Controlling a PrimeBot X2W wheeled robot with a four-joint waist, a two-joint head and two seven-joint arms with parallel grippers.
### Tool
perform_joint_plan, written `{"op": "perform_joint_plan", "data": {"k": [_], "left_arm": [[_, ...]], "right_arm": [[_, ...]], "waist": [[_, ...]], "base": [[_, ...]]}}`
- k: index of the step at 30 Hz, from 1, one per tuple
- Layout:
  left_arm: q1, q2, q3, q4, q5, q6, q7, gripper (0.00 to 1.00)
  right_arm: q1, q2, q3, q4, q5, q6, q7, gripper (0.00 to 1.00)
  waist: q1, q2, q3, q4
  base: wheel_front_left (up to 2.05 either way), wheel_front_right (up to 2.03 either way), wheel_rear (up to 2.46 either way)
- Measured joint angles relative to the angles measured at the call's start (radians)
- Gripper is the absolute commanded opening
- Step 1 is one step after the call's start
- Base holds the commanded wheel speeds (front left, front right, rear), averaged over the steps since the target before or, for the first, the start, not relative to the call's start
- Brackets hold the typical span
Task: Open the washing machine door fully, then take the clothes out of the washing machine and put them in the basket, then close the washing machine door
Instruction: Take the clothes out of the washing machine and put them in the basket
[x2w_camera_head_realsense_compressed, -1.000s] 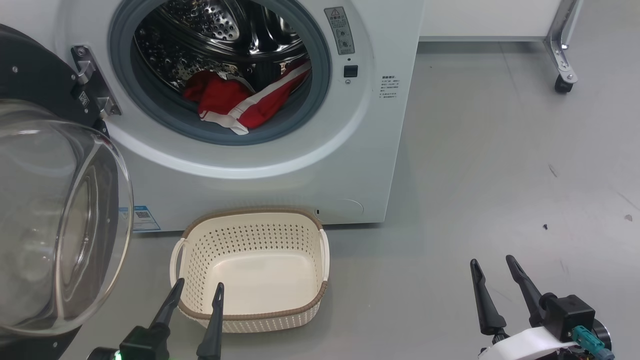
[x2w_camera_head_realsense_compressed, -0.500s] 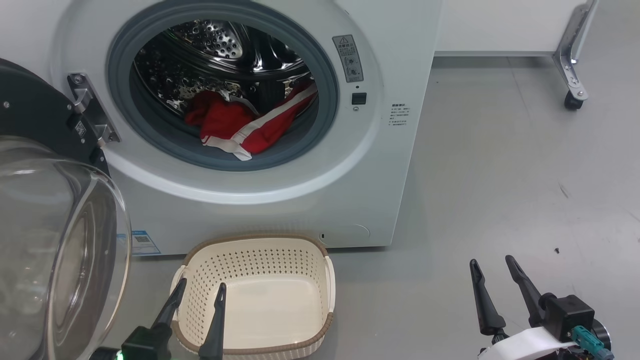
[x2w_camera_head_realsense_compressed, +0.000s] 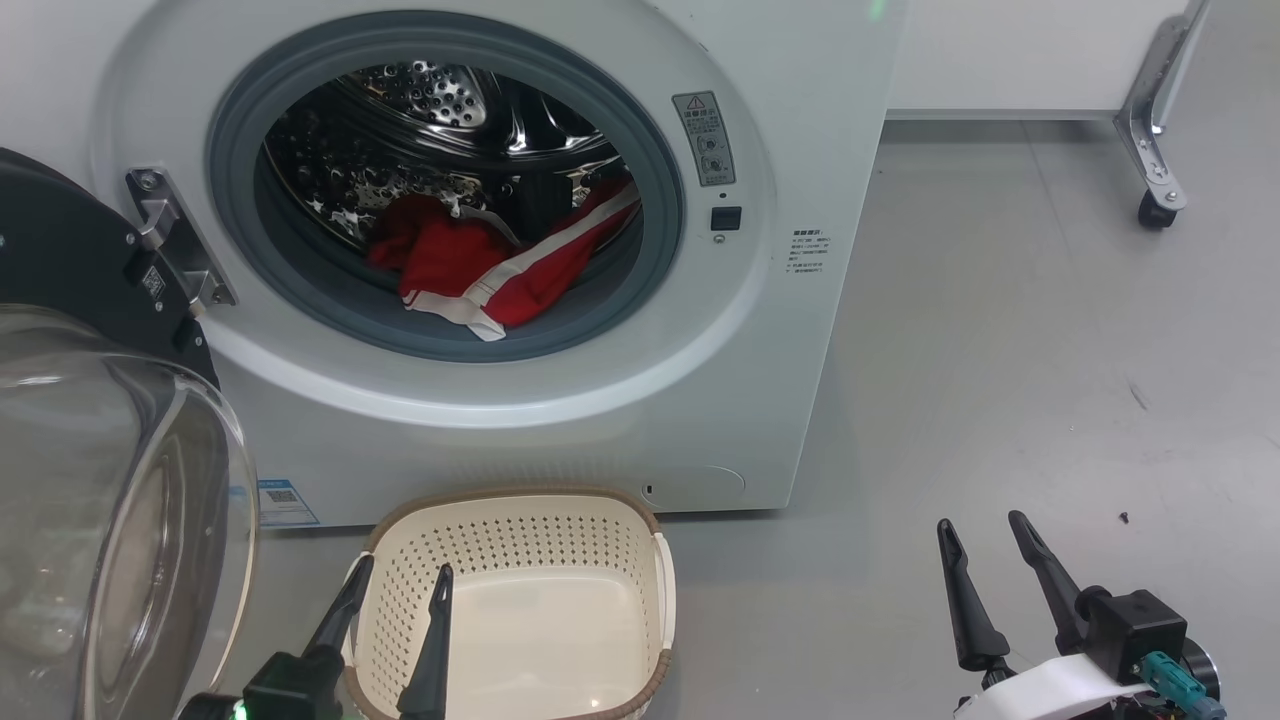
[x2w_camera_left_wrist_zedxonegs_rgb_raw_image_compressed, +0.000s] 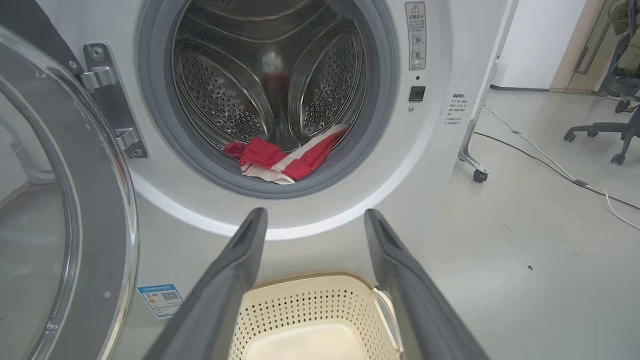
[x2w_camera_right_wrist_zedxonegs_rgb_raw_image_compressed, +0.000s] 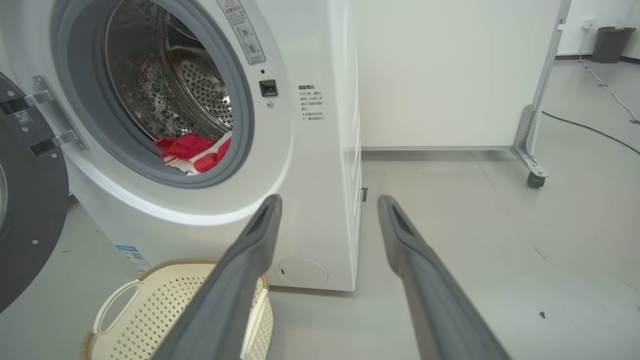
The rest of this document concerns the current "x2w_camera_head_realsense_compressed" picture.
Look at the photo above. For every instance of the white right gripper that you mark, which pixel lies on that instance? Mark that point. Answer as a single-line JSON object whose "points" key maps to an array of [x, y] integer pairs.
{"points": [[1050, 690]]}

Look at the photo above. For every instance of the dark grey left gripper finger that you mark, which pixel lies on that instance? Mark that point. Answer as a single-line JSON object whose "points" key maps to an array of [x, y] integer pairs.
{"points": [[340, 615], [432, 660]]}

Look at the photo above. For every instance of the red and white garment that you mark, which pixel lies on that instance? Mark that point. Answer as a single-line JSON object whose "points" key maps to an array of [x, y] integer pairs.
{"points": [[440, 260]]}

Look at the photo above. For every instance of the washing machine glass door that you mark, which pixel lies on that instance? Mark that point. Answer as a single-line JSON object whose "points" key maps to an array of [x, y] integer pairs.
{"points": [[60, 250]]}

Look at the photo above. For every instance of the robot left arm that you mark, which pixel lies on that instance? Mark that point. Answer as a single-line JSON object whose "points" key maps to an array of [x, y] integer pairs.
{"points": [[210, 708]]}

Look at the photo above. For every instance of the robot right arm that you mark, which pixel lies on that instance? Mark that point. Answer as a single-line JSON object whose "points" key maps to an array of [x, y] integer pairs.
{"points": [[1203, 670]]}

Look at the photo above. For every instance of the cream perforated laundry basket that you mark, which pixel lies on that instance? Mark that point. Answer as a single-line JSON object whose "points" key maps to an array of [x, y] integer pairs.
{"points": [[560, 620]]}

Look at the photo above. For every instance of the white front-load washing machine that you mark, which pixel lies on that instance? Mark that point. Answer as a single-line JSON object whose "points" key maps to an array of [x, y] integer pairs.
{"points": [[780, 350]]}

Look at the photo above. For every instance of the metal door hinge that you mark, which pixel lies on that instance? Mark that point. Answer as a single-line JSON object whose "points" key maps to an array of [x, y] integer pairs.
{"points": [[165, 235]]}

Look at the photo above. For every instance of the black door latch socket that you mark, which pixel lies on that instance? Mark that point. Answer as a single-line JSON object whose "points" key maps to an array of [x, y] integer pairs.
{"points": [[726, 219]]}

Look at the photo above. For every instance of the blue energy label sticker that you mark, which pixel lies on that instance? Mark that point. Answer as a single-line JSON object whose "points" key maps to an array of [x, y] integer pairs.
{"points": [[285, 500]]}

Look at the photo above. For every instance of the small printed text label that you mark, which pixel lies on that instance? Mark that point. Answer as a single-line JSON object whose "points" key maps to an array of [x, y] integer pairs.
{"points": [[810, 252]]}

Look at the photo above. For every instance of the black caster wheel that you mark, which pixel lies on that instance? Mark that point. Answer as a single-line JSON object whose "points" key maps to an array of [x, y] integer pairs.
{"points": [[1157, 212]]}

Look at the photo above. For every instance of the grey metal stand leg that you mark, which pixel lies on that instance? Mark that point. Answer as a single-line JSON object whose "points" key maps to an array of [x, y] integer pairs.
{"points": [[1150, 110]]}

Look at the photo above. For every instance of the white partition panel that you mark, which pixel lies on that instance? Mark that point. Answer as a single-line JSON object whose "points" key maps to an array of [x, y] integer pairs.
{"points": [[1000, 60]]}

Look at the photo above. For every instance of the grey warning sticker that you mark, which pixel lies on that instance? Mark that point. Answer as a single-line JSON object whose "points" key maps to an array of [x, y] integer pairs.
{"points": [[704, 138]]}

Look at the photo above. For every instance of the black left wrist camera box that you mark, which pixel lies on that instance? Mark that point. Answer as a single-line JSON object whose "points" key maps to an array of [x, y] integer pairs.
{"points": [[295, 685]]}

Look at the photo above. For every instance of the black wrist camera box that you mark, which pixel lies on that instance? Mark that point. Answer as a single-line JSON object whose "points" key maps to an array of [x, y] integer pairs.
{"points": [[1135, 630], [295, 685]]}

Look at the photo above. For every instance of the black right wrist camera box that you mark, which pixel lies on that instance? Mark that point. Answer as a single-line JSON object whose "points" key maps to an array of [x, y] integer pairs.
{"points": [[1135, 630]]}

